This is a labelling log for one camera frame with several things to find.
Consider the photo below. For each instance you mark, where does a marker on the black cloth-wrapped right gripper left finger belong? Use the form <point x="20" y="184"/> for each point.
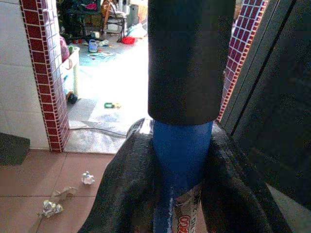
<point x="131" y="184"/>

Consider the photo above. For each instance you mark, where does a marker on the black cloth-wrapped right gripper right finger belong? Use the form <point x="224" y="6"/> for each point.
<point x="233" y="189"/>

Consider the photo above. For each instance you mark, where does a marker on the dark grey floor mat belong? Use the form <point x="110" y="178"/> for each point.
<point x="13" y="149"/>

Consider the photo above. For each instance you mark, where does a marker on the crumpled white paper ball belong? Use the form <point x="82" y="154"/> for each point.
<point x="88" y="178"/>

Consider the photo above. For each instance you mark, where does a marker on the torn flat paper scrap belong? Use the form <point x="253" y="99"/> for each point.
<point x="64" y="192"/>

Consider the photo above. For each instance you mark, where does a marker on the green toy block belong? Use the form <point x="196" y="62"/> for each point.
<point x="108" y="105"/>

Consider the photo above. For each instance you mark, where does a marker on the crumpled silver paper wad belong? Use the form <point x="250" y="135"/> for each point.
<point x="50" y="208"/>

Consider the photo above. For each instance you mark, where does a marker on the dark blue round toy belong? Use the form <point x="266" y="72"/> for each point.
<point x="72" y="98"/>

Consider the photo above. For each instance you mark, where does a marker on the light blue play mat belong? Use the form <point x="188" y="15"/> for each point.
<point x="99" y="57"/>

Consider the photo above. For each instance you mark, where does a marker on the blue toy car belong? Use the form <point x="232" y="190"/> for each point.
<point x="92" y="45"/>

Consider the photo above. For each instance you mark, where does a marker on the red plastic basket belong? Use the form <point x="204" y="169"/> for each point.
<point x="128" y="40"/>

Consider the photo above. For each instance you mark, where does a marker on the pink stuffed toy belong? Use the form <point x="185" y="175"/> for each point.
<point x="63" y="49"/>

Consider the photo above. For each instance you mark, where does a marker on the dark metal chair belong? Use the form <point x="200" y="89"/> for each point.
<point x="114" y="18"/>

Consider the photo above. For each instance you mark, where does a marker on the black metal door frame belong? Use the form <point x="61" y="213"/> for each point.
<point x="274" y="97"/>

